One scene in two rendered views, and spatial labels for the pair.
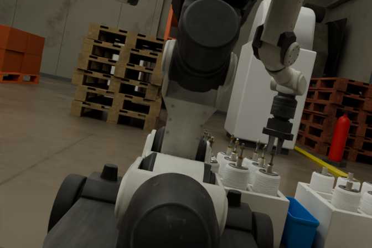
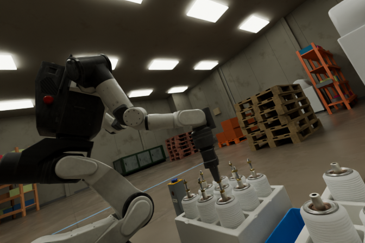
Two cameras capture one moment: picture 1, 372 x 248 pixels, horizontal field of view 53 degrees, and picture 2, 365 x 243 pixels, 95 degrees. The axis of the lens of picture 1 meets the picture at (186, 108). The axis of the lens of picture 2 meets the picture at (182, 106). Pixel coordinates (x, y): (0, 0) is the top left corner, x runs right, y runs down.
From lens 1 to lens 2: 1.31 m
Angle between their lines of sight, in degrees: 55
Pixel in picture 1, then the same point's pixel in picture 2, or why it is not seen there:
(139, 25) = (300, 74)
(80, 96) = (250, 140)
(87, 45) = (238, 114)
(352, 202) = (322, 234)
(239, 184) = (203, 217)
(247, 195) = (205, 230)
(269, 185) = (220, 216)
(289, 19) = (108, 103)
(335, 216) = not seen: outside the picture
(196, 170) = not seen: outside the picture
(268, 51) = not seen: hidden behind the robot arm
